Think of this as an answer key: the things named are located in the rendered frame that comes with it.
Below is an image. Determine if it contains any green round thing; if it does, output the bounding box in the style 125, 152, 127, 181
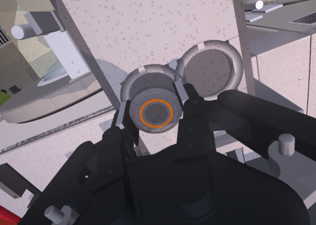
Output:
0, 90, 12, 110

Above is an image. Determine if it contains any white speckled cabinet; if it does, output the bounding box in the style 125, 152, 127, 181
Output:
246, 28, 316, 118

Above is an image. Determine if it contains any dark grey block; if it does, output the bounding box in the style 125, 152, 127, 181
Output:
0, 163, 43, 200

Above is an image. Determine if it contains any grey short cylinder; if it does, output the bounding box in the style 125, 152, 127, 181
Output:
246, 0, 265, 12

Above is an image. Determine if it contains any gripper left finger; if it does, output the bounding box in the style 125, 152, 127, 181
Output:
78, 99, 140, 194

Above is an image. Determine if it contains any light grey bracket plate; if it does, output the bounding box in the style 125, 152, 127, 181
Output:
44, 30, 91, 80

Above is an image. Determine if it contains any grey cylinder slide handle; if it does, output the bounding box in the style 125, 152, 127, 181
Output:
10, 10, 67, 41

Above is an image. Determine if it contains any dark vent grille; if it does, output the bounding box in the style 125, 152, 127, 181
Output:
286, 11, 316, 27
0, 25, 11, 48

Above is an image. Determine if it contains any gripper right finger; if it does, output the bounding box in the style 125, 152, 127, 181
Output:
172, 81, 316, 162

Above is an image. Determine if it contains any grey peg on bracket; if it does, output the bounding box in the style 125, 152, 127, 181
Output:
44, 204, 75, 225
267, 133, 316, 183

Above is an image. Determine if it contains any red flat thing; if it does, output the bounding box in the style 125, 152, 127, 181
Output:
0, 205, 23, 223

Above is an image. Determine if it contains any white speckled washer body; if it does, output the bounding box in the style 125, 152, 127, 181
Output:
0, 0, 304, 210

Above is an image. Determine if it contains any steel token with orange ring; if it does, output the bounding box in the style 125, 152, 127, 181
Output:
128, 87, 184, 135

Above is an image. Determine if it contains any grey oval basin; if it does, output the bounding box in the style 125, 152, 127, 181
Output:
0, 68, 117, 124

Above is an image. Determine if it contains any grey flat plate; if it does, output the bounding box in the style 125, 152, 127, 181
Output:
251, 4, 284, 14
243, 13, 264, 23

